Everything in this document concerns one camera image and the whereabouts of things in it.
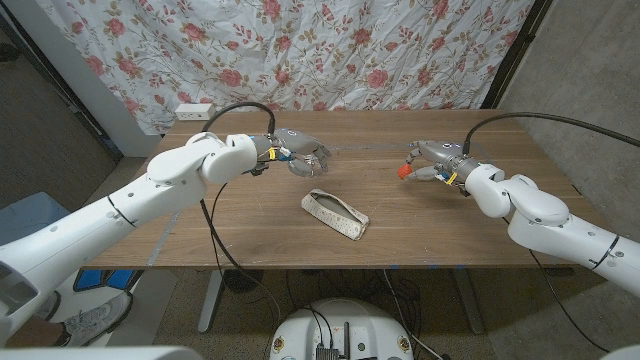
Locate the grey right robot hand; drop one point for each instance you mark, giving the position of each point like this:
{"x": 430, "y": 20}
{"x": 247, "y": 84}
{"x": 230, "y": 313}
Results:
{"x": 445, "y": 152}

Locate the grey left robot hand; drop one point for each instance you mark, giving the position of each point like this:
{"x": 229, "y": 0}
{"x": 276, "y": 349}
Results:
{"x": 300, "y": 144}

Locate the orange ball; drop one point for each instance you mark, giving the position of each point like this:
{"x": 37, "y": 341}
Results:
{"x": 405, "y": 171}

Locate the cream patterned pen bag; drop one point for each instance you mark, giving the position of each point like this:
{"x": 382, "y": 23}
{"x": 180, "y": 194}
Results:
{"x": 332, "y": 214}

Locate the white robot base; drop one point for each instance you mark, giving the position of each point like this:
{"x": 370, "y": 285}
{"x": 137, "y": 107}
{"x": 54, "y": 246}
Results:
{"x": 345, "y": 325}

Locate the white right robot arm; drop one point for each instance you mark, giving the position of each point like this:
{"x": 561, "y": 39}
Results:
{"x": 550, "y": 220}

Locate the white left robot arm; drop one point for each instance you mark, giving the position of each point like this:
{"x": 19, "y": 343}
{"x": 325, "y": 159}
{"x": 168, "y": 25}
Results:
{"x": 125, "y": 205}

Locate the floral backdrop cloth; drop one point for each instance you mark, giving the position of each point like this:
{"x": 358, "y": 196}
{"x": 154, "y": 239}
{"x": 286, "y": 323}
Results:
{"x": 320, "y": 50}

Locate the white power strip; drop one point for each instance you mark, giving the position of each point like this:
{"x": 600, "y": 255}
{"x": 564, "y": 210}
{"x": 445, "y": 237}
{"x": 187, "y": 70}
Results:
{"x": 194, "y": 112}

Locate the black backdrop stand pole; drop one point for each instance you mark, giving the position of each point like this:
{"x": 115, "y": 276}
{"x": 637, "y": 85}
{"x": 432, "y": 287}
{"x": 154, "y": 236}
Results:
{"x": 515, "y": 50}

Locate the black round floor object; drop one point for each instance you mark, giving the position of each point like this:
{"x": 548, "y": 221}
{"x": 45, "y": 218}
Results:
{"x": 245, "y": 281}

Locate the grey table leg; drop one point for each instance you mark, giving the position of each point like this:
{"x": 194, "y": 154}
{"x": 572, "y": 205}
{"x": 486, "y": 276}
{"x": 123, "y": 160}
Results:
{"x": 470, "y": 310}

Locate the white table leg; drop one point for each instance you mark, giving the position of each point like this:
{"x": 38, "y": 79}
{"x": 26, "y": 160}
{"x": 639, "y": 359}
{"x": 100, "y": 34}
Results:
{"x": 210, "y": 310}

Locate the grey sneaker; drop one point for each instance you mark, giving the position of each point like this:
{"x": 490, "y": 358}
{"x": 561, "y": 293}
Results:
{"x": 100, "y": 317}
{"x": 50, "y": 306}

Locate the blue plastic bin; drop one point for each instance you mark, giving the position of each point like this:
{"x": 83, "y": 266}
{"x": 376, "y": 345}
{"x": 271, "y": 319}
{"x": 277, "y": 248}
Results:
{"x": 25, "y": 220}

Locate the white robot torso edge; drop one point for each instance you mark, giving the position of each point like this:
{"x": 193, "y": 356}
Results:
{"x": 100, "y": 354}

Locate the person leg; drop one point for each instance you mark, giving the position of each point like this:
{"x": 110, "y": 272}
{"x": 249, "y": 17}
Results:
{"x": 35, "y": 335}

